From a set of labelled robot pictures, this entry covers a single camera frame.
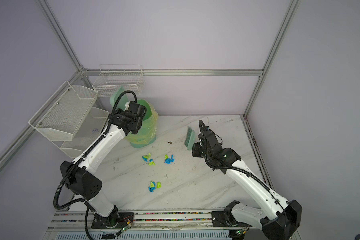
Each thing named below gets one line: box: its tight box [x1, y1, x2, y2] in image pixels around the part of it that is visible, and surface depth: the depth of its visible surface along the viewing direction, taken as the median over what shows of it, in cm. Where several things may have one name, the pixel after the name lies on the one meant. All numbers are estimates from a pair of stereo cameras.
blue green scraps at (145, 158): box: [142, 152, 156, 166], surface depth 97 cm
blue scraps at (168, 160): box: [164, 154, 175, 165], surface depth 97 cm
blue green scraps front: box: [148, 180, 162, 193], surface depth 86 cm
